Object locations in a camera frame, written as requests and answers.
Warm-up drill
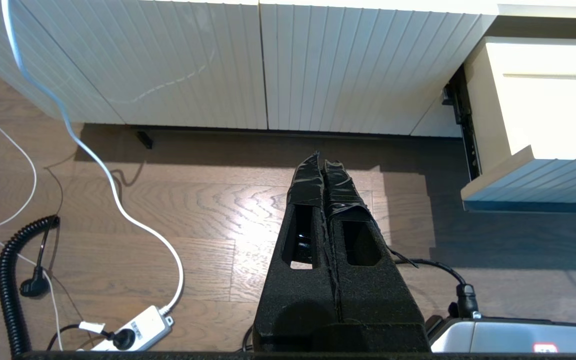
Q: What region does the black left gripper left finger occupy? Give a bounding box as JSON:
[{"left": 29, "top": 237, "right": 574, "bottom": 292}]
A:
[{"left": 253, "top": 152, "right": 341, "bottom": 352}]

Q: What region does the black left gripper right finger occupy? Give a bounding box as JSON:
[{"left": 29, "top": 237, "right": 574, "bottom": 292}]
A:
[{"left": 324, "top": 160, "right": 431, "bottom": 352}]

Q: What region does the white fluted drawer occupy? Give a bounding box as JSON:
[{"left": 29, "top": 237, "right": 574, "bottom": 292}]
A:
[{"left": 460, "top": 35, "right": 576, "bottom": 214}]

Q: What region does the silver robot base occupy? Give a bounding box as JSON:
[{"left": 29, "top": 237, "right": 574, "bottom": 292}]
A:
[{"left": 428, "top": 315, "right": 576, "bottom": 354}]

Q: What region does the white TV cabinet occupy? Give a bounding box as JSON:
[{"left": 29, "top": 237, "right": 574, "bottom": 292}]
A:
[{"left": 0, "top": 0, "right": 576, "bottom": 150}]

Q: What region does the white power strip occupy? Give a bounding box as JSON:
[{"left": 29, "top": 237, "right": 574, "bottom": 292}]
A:
[{"left": 80, "top": 305, "right": 175, "bottom": 352}]

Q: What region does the black plug in power strip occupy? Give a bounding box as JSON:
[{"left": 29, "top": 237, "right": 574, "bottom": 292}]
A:
[{"left": 45, "top": 322, "right": 137, "bottom": 351}]

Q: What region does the black cable loop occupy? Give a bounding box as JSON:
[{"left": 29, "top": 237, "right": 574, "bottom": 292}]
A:
[{"left": 393, "top": 257, "right": 480, "bottom": 319}]

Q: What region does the white power cable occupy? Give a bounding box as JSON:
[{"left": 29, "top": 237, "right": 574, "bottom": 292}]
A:
[{"left": 0, "top": 0, "right": 185, "bottom": 316}]

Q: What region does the black metal mounting bracket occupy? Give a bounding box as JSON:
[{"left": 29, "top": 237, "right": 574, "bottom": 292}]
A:
[{"left": 442, "top": 64, "right": 482, "bottom": 182}]

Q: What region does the black plug with thin cord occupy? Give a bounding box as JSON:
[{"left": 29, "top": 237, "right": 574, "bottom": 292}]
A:
[{"left": 19, "top": 220, "right": 60, "bottom": 300}]

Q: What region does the thin white cable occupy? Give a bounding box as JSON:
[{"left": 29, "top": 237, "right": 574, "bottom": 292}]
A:
[{"left": 0, "top": 102, "right": 66, "bottom": 351}]

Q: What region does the black coiled cable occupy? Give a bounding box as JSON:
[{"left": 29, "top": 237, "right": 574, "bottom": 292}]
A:
[{"left": 0, "top": 215, "right": 60, "bottom": 357}]

